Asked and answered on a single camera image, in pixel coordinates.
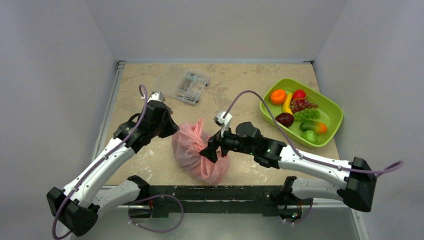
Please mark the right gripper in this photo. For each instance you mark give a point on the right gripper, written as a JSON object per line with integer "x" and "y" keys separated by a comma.
{"x": 219, "y": 144}

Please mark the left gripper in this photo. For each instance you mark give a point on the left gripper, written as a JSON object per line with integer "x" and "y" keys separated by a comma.
{"x": 172, "y": 128}

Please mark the pink plastic bag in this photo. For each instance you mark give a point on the pink plastic bag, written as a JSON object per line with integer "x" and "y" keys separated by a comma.
{"x": 187, "y": 144}

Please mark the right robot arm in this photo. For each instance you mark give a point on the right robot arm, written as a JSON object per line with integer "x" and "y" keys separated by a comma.
{"x": 339, "y": 180}

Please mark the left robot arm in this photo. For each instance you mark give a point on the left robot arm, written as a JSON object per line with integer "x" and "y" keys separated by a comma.
{"x": 78, "y": 205}

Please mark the fake dark red plum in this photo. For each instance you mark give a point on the fake dark red plum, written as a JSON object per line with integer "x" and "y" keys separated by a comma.
{"x": 285, "y": 119}

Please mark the fake banana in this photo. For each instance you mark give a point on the fake banana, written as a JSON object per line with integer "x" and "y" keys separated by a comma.
{"x": 286, "y": 106}

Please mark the fake red grapes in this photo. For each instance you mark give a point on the fake red grapes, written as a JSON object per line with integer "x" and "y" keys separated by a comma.
{"x": 298, "y": 105}

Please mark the fake green lime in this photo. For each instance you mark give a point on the fake green lime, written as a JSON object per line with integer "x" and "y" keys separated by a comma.
{"x": 310, "y": 136}

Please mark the fake red strawberry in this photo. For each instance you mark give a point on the fake red strawberry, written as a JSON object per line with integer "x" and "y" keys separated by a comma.
{"x": 299, "y": 94}

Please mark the fake green grapes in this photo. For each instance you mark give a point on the fake green grapes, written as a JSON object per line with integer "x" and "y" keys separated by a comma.
{"x": 306, "y": 114}

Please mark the fake mango green orange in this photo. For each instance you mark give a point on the fake mango green orange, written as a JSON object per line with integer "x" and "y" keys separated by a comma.
{"x": 311, "y": 125}

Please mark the clear screw organizer box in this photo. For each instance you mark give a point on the clear screw organizer box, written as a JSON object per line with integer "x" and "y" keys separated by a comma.
{"x": 189, "y": 89}

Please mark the green plastic tray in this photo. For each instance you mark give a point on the green plastic tray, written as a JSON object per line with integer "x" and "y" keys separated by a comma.
{"x": 331, "y": 114}

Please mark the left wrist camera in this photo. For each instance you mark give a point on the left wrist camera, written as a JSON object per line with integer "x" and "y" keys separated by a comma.
{"x": 156, "y": 96}

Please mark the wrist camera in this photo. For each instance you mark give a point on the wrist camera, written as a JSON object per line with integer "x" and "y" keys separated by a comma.
{"x": 223, "y": 119}
{"x": 156, "y": 96}

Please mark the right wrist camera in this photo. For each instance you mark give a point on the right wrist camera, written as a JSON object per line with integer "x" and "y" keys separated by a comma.
{"x": 223, "y": 119}

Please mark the aluminium frame rail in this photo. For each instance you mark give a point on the aluminium frame rail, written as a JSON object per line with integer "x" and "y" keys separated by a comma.
{"x": 103, "y": 131}

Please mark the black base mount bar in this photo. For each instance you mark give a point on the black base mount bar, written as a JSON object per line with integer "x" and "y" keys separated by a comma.
{"x": 267, "y": 200}

